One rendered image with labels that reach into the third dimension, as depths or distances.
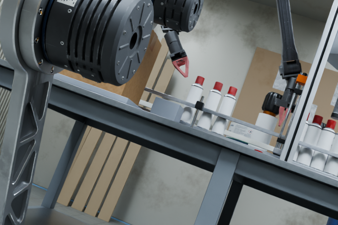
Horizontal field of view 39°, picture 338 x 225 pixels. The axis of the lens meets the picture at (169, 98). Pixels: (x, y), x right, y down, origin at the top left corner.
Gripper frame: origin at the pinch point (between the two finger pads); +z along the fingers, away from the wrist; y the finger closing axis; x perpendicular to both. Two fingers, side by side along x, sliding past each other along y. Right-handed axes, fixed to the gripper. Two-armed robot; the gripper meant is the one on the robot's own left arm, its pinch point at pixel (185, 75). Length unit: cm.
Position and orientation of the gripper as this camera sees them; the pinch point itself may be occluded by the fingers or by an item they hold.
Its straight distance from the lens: 196.8
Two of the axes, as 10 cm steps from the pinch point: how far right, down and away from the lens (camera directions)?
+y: 1.7, 2.2, 9.6
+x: -9.3, 3.6, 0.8
